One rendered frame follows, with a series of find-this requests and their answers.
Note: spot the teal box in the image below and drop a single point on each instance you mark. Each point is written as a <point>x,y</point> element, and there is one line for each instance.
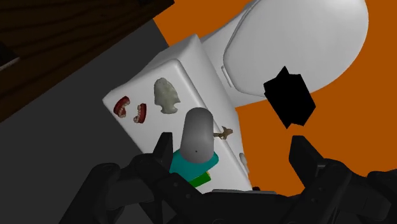
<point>186,169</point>

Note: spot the grey rounded cylinder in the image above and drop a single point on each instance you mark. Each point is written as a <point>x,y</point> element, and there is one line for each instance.
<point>197,136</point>

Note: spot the green box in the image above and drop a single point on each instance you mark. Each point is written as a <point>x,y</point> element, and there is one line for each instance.
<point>201,180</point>

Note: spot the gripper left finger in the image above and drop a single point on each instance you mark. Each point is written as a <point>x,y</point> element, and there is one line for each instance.
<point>145,183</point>

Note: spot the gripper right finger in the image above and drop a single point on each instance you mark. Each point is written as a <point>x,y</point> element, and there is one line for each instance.
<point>335,186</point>

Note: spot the red denture half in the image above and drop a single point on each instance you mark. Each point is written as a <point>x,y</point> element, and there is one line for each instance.
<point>119,107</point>
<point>141,113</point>

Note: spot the grey stone arrowhead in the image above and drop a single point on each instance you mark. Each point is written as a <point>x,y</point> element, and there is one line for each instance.
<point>166,94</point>

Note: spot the small brown figure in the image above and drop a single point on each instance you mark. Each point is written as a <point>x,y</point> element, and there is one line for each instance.
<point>225,133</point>

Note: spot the black angular block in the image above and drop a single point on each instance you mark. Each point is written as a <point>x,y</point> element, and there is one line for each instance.
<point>290,97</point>

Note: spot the dark wooden cabinet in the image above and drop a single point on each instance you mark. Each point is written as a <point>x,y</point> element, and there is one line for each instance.
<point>62,34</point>

